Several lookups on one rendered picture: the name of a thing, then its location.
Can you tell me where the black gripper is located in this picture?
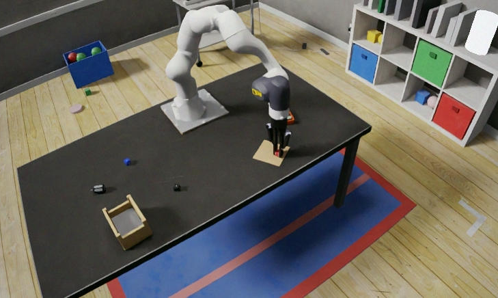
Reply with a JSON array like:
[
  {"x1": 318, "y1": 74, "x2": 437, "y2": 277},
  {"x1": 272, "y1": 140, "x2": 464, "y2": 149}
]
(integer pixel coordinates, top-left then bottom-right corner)
[{"x1": 266, "y1": 117, "x2": 292, "y2": 158}]

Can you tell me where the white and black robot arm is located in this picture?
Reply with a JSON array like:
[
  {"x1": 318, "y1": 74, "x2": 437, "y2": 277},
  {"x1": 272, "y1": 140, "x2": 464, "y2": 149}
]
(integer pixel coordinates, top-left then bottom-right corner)
[{"x1": 165, "y1": 5, "x2": 290, "y2": 122}]

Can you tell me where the beige flat mat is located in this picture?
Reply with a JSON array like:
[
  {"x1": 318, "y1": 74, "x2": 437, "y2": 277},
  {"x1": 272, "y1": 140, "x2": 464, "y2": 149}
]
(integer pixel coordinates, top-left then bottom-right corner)
[{"x1": 253, "y1": 140, "x2": 290, "y2": 166}]

